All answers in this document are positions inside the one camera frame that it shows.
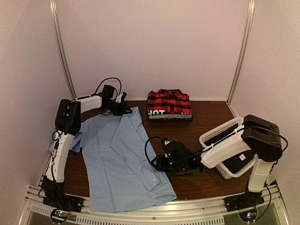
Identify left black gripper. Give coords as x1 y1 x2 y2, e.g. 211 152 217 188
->
104 101 133 117

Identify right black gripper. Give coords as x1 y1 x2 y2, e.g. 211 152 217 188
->
151 156 187 172

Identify light blue long sleeve shirt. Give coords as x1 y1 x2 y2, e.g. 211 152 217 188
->
69 107 177 213

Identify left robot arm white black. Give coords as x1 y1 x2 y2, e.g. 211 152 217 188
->
42 85 132 208

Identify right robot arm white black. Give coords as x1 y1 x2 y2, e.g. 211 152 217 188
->
148 114 285 207

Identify black folded shirt white letters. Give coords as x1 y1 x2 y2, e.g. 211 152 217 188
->
148 110 193 118

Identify red black plaid folded shirt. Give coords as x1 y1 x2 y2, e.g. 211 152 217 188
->
147 89 193 114

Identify white plastic basket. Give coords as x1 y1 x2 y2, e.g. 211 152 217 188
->
199 117 255 179

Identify black shirt in basket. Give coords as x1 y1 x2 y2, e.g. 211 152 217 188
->
222 150 255 174

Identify right circuit board with leds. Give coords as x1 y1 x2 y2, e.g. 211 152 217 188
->
239 209 258 223

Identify circuit board with leds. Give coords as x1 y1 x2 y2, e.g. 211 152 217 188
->
239 209 258 223
50 209 70 223

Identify left circuit board with leds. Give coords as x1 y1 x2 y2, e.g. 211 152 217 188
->
50 209 70 223

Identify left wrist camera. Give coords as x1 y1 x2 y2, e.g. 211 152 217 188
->
115 92 127 104

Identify right black cable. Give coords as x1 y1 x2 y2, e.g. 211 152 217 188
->
144 136 169 165

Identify black cable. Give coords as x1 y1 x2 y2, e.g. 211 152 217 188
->
95 77 123 99
144 136 169 165

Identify left black cable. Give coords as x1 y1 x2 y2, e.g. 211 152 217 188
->
95 77 123 99

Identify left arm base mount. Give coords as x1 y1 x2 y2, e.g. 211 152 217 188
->
43 195 83 213

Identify aluminium front rail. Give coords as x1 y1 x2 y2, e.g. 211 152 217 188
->
18 185 291 225

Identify left aluminium frame post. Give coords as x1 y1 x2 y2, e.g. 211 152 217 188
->
49 0 77 98

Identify aluminium frame post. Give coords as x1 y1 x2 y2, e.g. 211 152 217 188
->
49 0 77 98
226 0 255 105

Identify right aluminium frame post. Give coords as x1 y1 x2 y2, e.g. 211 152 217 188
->
226 0 255 105

